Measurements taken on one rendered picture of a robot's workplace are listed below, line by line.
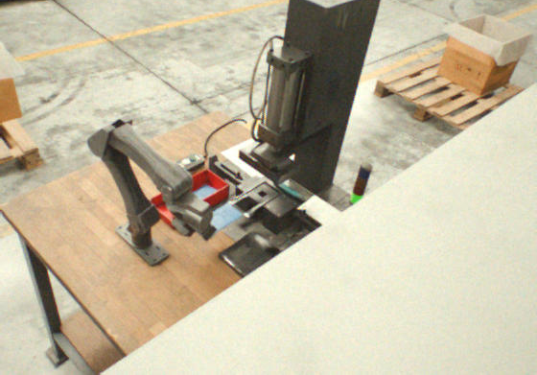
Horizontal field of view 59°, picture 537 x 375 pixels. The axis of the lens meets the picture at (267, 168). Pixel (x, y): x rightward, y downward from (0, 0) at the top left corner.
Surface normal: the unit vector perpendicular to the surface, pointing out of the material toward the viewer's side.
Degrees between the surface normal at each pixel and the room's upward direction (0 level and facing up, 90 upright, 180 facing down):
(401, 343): 0
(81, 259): 0
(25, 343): 0
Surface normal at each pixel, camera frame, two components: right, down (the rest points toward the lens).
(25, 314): 0.11, -0.77
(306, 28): -0.68, 0.39
